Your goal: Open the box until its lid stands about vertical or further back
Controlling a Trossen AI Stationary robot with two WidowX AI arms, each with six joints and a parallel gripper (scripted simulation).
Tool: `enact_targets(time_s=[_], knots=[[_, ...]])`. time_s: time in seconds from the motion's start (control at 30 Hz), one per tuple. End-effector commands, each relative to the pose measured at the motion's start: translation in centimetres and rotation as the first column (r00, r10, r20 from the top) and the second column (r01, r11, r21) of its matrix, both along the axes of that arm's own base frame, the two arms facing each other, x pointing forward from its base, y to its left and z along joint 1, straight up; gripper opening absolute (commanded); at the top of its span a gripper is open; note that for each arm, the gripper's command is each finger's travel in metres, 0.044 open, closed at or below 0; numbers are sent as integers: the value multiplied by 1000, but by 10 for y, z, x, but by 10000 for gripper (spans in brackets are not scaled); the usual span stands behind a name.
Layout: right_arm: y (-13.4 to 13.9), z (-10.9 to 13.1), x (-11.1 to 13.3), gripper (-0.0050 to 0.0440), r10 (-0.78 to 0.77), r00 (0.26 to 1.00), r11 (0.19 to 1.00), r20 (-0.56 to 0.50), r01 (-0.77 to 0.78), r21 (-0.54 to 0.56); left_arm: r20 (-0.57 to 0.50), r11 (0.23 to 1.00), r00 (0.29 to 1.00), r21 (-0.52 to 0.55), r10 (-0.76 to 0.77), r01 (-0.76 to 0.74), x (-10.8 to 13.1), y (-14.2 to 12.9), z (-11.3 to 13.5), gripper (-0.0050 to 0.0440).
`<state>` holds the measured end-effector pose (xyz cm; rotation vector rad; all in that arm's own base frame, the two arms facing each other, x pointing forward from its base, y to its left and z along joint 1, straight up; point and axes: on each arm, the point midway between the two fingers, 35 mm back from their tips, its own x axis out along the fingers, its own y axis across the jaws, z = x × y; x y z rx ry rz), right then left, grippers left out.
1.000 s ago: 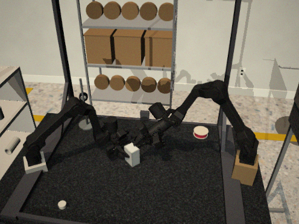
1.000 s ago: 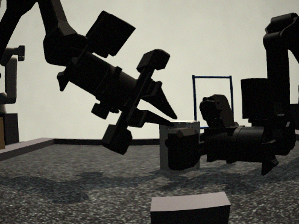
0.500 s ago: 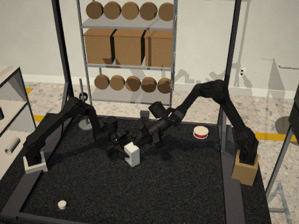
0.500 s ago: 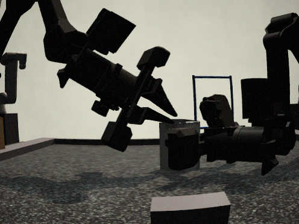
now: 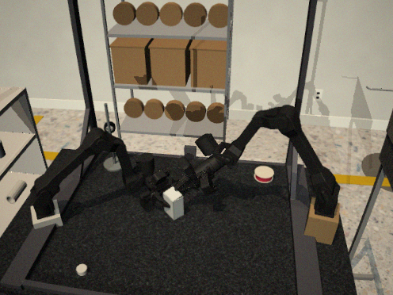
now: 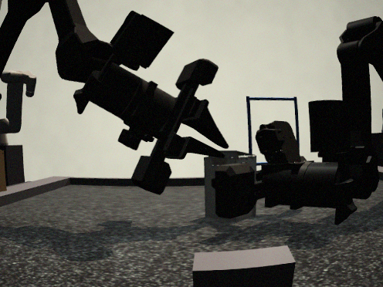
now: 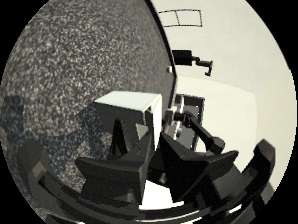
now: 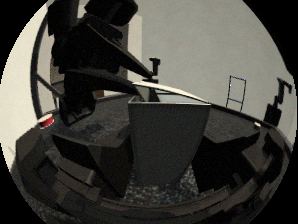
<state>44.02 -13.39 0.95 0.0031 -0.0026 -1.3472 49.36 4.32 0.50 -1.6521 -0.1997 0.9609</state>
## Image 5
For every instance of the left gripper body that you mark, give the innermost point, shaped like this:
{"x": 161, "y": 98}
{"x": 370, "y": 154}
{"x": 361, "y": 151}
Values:
{"x": 188, "y": 168}

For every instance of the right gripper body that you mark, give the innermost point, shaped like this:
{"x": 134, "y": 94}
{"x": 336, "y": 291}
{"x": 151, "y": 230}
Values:
{"x": 161, "y": 188}

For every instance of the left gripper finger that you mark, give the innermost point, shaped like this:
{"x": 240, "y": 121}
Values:
{"x": 189, "y": 186}
{"x": 182, "y": 181}

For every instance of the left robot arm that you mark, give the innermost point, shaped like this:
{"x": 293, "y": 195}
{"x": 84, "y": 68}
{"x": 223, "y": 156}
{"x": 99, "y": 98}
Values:
{"x": 287, "y": 121}

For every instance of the white short cylinder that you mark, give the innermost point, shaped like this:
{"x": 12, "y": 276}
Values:
{"x": 82, "y": 269}

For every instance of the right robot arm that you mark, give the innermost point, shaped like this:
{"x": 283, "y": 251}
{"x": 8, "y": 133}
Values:
{"x": 96, "y": 141}

